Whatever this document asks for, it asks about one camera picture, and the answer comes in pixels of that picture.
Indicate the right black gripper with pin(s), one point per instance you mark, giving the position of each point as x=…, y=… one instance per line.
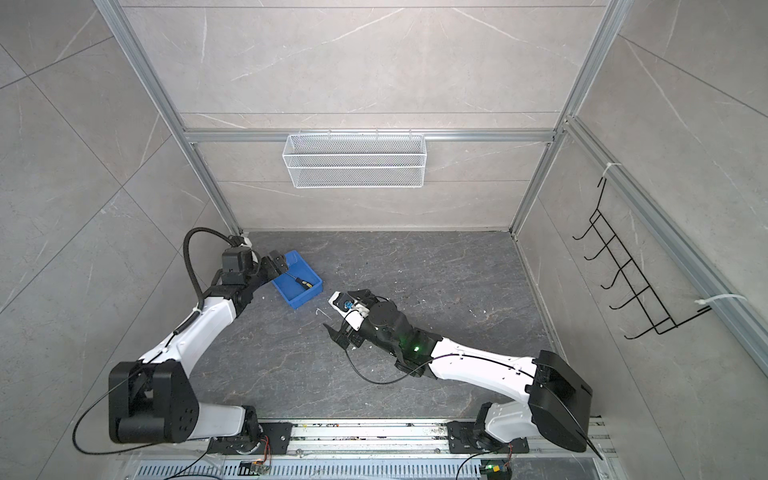
x=347, y=334

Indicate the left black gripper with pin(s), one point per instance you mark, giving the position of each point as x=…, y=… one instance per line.
x=270, y=270

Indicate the black handled screwdriver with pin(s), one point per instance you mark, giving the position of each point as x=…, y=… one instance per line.
x=304, y=283

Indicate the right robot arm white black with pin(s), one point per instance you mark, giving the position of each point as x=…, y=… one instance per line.
x=547, y=397

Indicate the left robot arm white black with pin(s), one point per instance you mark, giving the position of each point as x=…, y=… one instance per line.
x=151, y=399

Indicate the blue plastic bin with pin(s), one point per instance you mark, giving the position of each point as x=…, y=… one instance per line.
x=294, y=294

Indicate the white zip tie upper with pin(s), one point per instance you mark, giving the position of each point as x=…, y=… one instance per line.
x=608, y=166

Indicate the white zip tie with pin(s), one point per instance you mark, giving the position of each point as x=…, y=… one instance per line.
x=719, y=297
x=608, y=166

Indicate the white zip tie lower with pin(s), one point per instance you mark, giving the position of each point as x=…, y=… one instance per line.
x=719, y=297

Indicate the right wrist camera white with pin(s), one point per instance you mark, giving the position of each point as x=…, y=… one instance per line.
x=345, y=304

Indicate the white wire mesh basket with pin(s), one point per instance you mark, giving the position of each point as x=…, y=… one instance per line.
x=355, y=160

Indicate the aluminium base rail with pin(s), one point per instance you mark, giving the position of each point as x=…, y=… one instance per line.
x=312, y=439

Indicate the black wire hook rack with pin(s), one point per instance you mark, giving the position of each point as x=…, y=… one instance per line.
x=657, y=318

